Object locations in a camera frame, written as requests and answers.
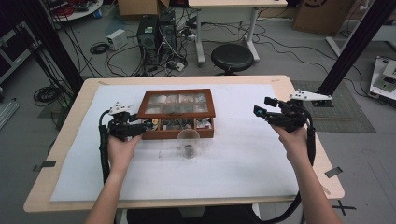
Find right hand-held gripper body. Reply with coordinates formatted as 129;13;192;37
266;90;332;133

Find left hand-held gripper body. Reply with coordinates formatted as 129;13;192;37
106;101;149;142

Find wooden box with glass lid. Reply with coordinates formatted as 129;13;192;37
135;88;217;141

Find clear plastic cup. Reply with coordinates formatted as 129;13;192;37
177;128;201;160

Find person's right hand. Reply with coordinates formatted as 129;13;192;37
270;123;310;168

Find person's left hand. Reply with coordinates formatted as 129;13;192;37
106;133;143;179

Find assortment of small trinkets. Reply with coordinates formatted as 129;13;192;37
147;93;213;132

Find grey floor mat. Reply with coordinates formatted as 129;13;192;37
290;79;377;134

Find black round stool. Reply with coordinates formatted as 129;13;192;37
210;43;255;77

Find black tape strip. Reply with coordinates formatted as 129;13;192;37
32;160;57;173
324;166;344;179

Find small white box device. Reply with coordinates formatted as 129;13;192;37
106;28;128;51

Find black computer tower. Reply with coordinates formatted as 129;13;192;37
136;14;160;67
158;9;179;61

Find black metal stand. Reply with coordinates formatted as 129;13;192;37
307;0;396;107
18;0;85;95

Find large cardboard box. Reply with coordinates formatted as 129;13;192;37
291;0;357;36

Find white machine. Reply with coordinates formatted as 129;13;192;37
369;55;396;102

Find black tape cross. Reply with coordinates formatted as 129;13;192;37
326;199;357;217

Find person's dark clothing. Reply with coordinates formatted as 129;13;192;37
126;203;264;224

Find white desk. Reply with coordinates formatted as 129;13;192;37
188;0;290;67

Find plain cardboard box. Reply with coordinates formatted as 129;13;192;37
117;0;171;17

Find round white table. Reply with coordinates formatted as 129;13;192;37
46;0;104;23

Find left hand-held gripper cable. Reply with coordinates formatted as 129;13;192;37
98;109;116;185

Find hand-held gripper cable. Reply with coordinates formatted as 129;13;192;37
98;109;116;185
262;109;318;224

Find right hand-held gripper cable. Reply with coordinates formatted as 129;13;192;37
262;109;318;224

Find small coiled black cable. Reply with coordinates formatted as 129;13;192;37
89;41;110;55

